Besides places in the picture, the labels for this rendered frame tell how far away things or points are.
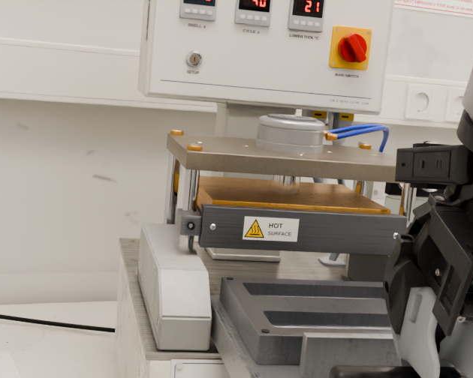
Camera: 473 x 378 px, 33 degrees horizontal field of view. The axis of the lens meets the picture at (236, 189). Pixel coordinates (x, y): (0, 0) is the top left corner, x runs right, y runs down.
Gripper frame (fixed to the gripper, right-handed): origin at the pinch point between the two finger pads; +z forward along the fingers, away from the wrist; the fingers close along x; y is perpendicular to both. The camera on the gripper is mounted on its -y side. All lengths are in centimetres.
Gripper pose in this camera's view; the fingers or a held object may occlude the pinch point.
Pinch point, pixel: (418, 364)
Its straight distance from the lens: 59.7
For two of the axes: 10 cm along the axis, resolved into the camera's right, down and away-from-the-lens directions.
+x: 9.8, 0.6, 2.1
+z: -1.6, 8.6, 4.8
